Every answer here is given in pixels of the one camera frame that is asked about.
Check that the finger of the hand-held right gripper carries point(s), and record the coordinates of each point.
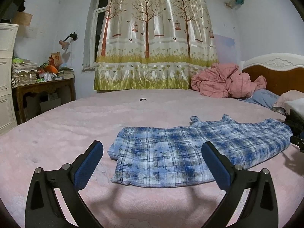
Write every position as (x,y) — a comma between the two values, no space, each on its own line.
(298,142)

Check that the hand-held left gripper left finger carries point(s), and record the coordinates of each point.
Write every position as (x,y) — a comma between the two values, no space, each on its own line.
(89,168)

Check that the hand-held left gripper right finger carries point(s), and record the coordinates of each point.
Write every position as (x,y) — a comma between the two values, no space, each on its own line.
(215,168)

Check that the blue plaid shirt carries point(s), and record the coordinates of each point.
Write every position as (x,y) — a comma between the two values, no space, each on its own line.
(178,152)

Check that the white folded garment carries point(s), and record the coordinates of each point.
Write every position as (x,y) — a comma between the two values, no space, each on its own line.
(296,105)

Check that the pink pillow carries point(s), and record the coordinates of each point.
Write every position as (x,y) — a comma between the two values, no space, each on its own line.
(289,97)

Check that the blue pillow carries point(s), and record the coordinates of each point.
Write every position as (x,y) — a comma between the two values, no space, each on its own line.
(263,98)

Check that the white and wooden headboard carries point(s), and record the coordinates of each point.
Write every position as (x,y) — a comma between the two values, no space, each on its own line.
(280,76)

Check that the cardboard box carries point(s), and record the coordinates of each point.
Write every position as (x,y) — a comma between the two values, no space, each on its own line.
(48,104)

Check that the pink quilt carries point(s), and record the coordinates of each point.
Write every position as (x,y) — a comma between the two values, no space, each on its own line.
(220,80)

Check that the carved wooden desk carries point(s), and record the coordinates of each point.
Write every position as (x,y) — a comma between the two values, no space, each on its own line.
(42,85)

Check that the pile of books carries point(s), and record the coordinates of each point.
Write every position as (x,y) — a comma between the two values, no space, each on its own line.
(66,73)

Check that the orange plush toy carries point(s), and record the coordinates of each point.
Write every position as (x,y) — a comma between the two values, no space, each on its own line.
(51,68)

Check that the stack of papers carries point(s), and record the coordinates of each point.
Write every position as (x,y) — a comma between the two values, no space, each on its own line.
(23,73)

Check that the orange paper bag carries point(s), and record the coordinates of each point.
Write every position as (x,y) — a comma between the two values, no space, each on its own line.
(55,58)

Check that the white drawer cabinet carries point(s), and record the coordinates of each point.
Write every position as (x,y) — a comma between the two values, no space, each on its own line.
(7,76)

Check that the white framed window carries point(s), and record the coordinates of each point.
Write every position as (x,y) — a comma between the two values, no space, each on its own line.
(99,28)

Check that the tree print curtain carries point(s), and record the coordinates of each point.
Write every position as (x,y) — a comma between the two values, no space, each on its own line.
(154,40)

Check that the cardboard sheet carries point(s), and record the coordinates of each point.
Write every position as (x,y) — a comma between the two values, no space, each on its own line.
(22,19)

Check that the pale wall poster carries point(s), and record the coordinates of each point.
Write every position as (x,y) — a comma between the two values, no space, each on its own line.
(225,49)

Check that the pink wall lamp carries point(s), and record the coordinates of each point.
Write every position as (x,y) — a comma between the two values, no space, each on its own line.
(64,43)

